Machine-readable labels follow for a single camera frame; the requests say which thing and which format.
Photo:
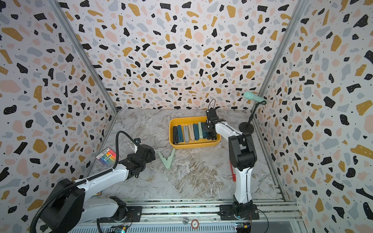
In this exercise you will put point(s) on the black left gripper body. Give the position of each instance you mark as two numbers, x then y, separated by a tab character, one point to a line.
153	157

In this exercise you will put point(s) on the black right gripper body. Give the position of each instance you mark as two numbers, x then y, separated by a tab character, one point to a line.
208	125

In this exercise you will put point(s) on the light green pliers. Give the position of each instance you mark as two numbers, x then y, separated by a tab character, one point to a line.
201	136
167	162

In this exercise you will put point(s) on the beige pliers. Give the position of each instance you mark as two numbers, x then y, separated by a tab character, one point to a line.
191	132

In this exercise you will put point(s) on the yellow storage box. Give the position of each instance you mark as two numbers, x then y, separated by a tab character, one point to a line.
185	121

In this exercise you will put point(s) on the grey pliers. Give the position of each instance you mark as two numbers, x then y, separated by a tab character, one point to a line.
186	134

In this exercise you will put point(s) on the red pruning pliers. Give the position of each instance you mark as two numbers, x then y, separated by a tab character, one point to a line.
233	173

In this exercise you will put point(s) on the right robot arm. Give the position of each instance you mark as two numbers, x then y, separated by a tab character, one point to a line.
242	157

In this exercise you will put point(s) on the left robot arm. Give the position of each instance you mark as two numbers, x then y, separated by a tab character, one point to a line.
70	203

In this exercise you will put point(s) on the highlighter pen pack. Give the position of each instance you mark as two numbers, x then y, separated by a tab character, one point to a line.
107	157

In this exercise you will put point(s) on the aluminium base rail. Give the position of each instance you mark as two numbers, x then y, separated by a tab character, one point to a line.
205	216

